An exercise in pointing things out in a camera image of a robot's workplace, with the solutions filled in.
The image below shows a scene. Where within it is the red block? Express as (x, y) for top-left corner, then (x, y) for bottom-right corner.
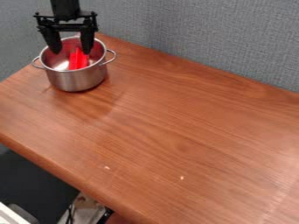
(70, 47), (90, 70)

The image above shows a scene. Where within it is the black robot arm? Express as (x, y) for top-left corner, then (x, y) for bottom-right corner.
(34, 0), (99, 54)

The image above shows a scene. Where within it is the white table leg frame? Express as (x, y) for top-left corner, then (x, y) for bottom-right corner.
(58, 192), (114, 224)

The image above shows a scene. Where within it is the stainless steel pot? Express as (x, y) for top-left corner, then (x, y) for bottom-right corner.
(33, 36), (118, 92)

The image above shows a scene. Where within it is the white object at corner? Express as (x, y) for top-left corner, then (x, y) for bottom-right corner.
(0, 202), (31, 224)

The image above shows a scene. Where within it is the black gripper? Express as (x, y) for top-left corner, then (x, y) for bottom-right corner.
(34, 10), (99, 54)

